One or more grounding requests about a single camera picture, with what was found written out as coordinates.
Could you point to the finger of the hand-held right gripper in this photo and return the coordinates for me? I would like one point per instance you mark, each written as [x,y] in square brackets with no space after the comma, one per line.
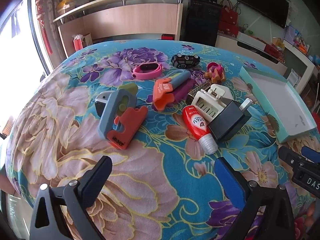
[290,157]
[311,153]

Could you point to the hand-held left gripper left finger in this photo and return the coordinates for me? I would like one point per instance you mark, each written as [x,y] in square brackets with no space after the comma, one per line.
[97,177]

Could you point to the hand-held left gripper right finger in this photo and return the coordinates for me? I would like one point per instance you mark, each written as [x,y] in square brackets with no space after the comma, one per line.
[230,180]

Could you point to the blue orange toy knife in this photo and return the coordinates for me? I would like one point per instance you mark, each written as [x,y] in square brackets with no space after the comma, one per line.
[162,90]
[125,132]

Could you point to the teal white box lid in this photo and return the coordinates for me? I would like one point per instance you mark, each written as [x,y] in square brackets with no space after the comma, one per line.
[277,100]

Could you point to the red toothpaste tube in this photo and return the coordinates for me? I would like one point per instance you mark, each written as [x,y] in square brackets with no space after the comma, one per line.
[195,122]

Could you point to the purple plastic case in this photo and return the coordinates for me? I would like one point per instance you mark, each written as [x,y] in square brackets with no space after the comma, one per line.
[183,90]

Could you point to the brown puppy figurine pink outfit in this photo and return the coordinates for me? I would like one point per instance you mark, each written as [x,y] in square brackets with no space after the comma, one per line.
[215,73]

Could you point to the black toy car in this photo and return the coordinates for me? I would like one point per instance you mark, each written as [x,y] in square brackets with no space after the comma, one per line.
[185,60]

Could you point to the black power adapter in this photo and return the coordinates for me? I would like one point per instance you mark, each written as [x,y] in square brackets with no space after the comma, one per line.
[227,120]

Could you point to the floral blue blanket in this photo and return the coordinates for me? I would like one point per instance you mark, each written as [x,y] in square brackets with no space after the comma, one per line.
[162,155]

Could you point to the white grey small device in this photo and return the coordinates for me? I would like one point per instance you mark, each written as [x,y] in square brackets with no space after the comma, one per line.
[101,105]

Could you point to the white clip battery charger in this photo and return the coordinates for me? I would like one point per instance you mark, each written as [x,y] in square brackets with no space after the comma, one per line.
[202,102]

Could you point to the pink smartwatch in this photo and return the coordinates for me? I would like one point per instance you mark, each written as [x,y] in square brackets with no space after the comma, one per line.
[136,73]

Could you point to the white television cabinet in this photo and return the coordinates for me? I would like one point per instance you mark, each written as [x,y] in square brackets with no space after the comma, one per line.
[230,43]

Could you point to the red paper bag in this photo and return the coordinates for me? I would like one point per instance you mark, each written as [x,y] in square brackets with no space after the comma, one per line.
[77,45]

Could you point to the beige patterned paper bag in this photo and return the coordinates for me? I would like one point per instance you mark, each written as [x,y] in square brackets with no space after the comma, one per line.
[87,39]

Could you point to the red gift box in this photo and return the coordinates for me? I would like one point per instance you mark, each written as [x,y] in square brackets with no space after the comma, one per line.
[227,28]

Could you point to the red hanging ornament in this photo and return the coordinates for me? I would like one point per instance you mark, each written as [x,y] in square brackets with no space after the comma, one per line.
[46,35]

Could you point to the red gift bag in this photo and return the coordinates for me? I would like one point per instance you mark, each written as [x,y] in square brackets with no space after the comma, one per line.
[230,15]

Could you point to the black water dispenser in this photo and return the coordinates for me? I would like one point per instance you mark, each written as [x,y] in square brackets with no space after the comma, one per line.
[200,22]

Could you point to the wooden counter desk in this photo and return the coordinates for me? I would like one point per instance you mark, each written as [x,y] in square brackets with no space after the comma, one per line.
[130,20]

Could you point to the black wall television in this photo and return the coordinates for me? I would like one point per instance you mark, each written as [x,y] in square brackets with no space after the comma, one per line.
[265,2]

